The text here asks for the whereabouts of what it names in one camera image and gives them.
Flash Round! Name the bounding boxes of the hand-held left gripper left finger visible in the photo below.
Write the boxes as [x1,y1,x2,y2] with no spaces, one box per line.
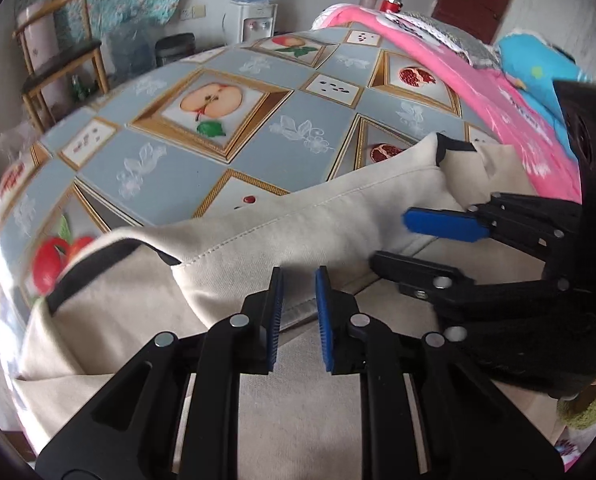
[35,266,285,480]

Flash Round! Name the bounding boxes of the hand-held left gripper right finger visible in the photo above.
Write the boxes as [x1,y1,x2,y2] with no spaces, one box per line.
[314,266,564,480]

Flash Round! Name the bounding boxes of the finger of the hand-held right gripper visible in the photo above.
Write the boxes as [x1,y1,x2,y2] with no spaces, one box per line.
[369,251,571,313]
[403,192,584,266]

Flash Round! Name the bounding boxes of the cream jacket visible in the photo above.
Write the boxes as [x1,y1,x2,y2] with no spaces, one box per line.
[8,132,579,480]

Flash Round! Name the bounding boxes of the pink blanket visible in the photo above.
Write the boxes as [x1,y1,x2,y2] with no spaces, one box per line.
[310,4,586,206]

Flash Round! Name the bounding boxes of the fruit print tablecloth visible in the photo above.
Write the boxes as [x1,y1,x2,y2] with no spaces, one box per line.
[0,25,494,321]

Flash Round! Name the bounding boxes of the grey lace cloth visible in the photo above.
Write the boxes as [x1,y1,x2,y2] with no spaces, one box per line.
[378,10,501,68]

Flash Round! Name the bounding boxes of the white water dispenser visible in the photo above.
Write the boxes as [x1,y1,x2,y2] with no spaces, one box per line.
[226,2,278,46]

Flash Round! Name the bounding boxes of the black trash bin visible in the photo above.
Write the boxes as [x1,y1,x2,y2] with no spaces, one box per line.
[155,33,196,68]

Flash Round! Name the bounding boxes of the green bottles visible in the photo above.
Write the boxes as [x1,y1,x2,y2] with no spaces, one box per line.
[72,74,96,101]

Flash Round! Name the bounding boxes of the clear empty water jug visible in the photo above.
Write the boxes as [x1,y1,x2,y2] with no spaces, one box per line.
[105,25,156,83]

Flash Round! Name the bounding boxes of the wooden chair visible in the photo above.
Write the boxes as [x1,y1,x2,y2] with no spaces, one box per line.
[13,0,110,131]

